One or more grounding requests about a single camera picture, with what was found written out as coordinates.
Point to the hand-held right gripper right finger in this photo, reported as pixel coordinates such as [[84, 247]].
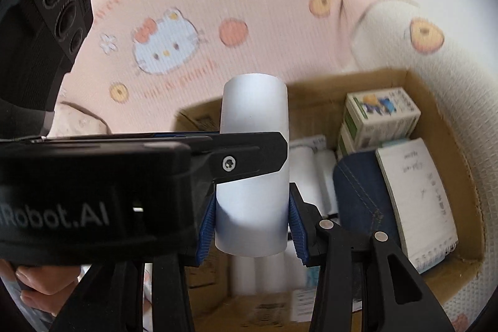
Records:
[[297, 231]]

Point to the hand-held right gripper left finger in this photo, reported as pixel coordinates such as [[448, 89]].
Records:
[[206, 229]]

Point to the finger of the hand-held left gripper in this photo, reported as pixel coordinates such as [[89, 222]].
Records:
[[186, 135], [253, 157]]

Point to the cardboard box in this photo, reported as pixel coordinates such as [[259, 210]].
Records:
[[439, 110]]

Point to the person's left hand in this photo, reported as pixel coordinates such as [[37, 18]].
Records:
[[42, 281]]

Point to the light blue packet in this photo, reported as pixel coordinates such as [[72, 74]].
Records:
[[310, 277]]

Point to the white labelled packet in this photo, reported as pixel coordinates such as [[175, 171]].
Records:
[[309, 143]]

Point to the denim pouch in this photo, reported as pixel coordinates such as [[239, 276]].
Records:
[[362, 192]]

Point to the green white carton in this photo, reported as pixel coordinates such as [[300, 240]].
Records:
[[383, 110], [346, 143]]

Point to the white spiral notebook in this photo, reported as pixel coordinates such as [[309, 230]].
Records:
[[420, 199]]

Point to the pink printed blanket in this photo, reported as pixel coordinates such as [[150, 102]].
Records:
[[272, 5]]

